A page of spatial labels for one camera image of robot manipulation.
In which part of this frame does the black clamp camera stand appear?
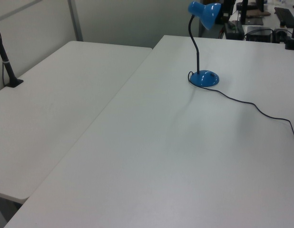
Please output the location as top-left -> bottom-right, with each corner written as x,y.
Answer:
283,0 -> 294,51

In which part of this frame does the brown flat object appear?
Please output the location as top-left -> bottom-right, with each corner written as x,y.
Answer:
246,9 -> 272,19

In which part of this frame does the black camera stand pole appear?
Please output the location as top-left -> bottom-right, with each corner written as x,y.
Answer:
0,20 -> 24,89

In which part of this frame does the black keyboard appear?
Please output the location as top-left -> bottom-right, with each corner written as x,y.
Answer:
274,7 -> 294,27

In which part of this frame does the grey partition frame post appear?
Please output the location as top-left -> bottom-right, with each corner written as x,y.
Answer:
68,0 -> 84,42

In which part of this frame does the black monitor stand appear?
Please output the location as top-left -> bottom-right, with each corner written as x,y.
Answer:
236,0 -> 265,26

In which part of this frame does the dark upright equipment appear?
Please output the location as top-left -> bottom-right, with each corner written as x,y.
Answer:
217,0 -> 236,25

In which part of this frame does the blue desk lamp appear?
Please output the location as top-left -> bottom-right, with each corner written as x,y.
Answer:
186,0 -> 222,88

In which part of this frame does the black lamp power cord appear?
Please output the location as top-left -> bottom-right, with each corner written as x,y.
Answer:
187,71 -> 294,144

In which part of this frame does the black electronics box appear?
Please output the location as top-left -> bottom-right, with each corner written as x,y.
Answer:
245,26 -> 274,43

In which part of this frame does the thin black stand cable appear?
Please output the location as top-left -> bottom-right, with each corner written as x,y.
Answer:
1,62 -> 7,86

